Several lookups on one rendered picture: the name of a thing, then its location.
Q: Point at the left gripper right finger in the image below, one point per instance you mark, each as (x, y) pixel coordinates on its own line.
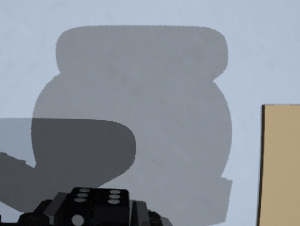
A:
(140, 216)

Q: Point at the tan square mat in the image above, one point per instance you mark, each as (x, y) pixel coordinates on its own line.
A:
(279, 187)

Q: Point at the black die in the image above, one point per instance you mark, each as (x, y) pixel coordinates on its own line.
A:
(96, 207)

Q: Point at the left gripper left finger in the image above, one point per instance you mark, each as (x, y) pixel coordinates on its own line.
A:
(52, 216)

